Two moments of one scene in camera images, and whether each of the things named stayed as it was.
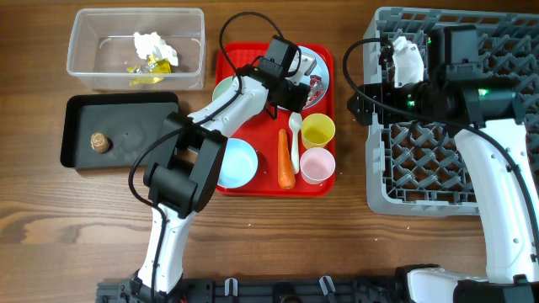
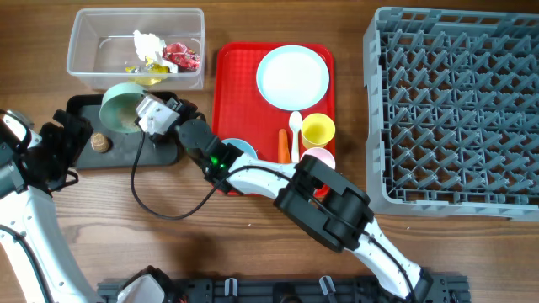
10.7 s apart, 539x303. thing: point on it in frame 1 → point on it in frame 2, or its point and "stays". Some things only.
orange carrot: [286, 177] stays
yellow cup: [317, 130] stays
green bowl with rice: [222, 85] → [119, 106]
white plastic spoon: [295, 121] stays
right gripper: [384, 93] → [180, 107]
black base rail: [345, 289] stays
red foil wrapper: [316, 90] → [181, 55]
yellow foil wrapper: [153, 66] stays
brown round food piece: [99, 142] stays
